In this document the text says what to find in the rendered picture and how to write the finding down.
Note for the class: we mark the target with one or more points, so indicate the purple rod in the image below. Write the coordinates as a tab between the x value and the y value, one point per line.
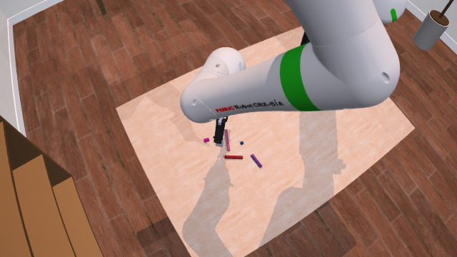
256	160

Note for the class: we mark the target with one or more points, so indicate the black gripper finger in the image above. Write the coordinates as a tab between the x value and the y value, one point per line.
219	132

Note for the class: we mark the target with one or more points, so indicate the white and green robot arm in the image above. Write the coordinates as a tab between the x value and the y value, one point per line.
349	63

